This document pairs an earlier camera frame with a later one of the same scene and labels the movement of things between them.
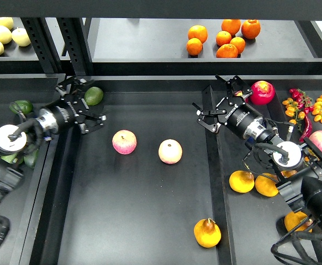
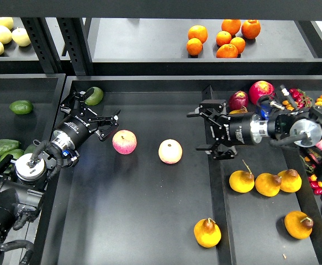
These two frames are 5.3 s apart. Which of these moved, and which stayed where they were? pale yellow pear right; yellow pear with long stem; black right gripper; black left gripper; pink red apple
Moved: black right gripper; black left gripper
Stayed: pale yellow pear right; yellow pear with long stem; pink red apple
